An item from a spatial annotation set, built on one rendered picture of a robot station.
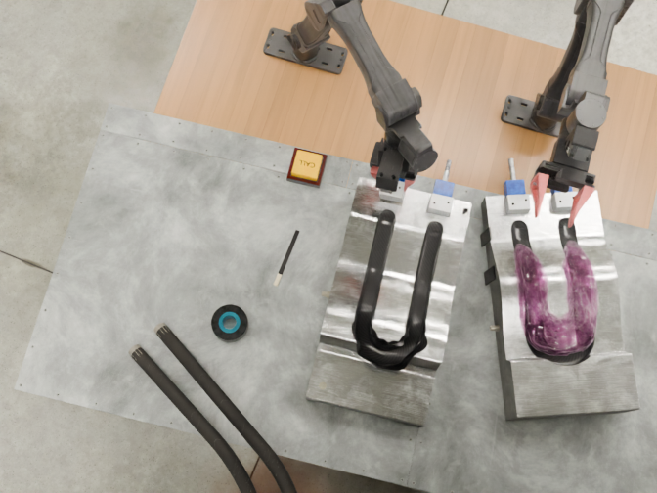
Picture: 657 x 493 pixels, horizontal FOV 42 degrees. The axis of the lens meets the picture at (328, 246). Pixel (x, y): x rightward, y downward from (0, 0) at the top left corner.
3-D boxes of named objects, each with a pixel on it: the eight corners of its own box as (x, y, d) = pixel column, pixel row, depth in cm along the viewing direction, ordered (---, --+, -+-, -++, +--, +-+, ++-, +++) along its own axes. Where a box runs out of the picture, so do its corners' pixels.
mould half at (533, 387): (480, 203, 202) (490, 188, 192) (590, 198, 203) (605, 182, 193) (505, 421, 189) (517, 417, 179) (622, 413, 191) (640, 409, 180)
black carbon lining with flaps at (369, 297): (378, 210, 194) (381, 197, 185) (448, 227, 193) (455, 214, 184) (342, 360, 185) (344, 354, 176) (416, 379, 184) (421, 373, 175)
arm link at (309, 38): (326, 43, 203) (356, 10, 171) (301, 55, 202) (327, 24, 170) (313, 19, 203) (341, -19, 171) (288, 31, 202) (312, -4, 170)
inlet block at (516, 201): (497, 163, 202) (503, 155, 197) (518, 162, 202) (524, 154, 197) (503, 217, 199) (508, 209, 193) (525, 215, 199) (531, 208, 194)
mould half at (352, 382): (356, 189, 202) (360, 169, 189) (464, 214, 201) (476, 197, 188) (305, 399, 190) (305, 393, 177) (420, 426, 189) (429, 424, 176)
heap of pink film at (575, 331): (506, 244, 194) (514, 235, 186) (584, 240, 194) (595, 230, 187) (520, 359, 187) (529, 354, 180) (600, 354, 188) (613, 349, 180)
